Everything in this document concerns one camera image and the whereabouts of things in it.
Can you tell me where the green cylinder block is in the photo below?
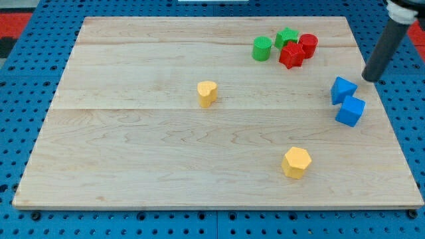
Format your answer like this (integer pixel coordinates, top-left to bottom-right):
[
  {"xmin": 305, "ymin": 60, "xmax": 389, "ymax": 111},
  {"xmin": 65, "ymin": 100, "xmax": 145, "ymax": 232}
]
[{"xmin": 252, "ymin": 36, "xmax": 272, "ymax": 62}]

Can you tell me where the wooden board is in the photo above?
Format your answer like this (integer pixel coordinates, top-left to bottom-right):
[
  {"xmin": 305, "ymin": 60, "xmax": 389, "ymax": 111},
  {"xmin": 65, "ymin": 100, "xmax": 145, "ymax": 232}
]
[{"xmin": 13, "ymin": 17, "xmax": 424, "ymax": 210}]

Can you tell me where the green star block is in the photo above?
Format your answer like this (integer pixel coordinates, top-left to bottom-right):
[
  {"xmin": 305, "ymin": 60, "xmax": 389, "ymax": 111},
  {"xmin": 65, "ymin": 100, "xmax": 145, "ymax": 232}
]
[{"xmin": 274, "ymin": 27, "xmax": 299, "ymax": 49}]

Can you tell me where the red cylinder block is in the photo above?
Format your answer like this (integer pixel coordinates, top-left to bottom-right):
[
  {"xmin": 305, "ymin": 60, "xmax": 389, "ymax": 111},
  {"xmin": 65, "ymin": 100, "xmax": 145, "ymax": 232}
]
[{"xmin": 298, "ymin": 33, "xmax": 318, "ymax": 58}]

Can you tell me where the blue triangle block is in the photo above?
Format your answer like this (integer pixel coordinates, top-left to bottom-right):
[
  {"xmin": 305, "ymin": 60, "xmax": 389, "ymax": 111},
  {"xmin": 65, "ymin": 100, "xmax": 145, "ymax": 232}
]
[{"xmin": 331, "ymin": 76, "xmax": 358, "ymax": 105}]

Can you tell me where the blue cube block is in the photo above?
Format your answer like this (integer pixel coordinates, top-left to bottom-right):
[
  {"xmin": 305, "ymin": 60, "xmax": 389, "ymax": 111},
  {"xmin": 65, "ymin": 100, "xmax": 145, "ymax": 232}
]
[{"xmin": 335, "ymin": 96, "xmax": 366, "ymax": 127}]

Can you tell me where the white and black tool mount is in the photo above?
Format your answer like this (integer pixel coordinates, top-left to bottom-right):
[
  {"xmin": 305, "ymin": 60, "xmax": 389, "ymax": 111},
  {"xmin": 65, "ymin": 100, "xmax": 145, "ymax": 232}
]
[{"xmin": 384, "ymin": 0, "xmax": 424, "ymax": 25}]

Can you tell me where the yellow hexagon block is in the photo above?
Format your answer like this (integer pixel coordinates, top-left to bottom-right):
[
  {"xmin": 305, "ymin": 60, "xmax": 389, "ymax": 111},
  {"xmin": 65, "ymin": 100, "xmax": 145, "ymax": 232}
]
[{"xmin": 281, "ymin": 147, "xmax": 312, "ymax": 179}]

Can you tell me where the yellow heart block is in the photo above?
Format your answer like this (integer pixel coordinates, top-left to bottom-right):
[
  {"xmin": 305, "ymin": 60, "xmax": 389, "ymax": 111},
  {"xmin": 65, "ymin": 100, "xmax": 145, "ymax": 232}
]
[{"xmin": 197, "ymin": 81, "xmax": 218, "ymax": 108}]

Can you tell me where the red star block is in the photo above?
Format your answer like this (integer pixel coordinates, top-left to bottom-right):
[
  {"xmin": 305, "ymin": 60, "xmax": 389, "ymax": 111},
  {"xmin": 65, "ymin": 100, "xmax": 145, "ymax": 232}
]
[{"xmin": 279, "ymin": 41, "xmax": 305, "ymax": 69}]

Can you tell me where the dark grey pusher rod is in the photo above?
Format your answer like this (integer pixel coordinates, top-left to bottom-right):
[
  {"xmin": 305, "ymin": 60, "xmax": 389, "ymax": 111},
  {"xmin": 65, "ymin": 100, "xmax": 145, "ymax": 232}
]
[{"xmin": 361, "ymin": 19, "xmax": 410, "ymax": 82}]

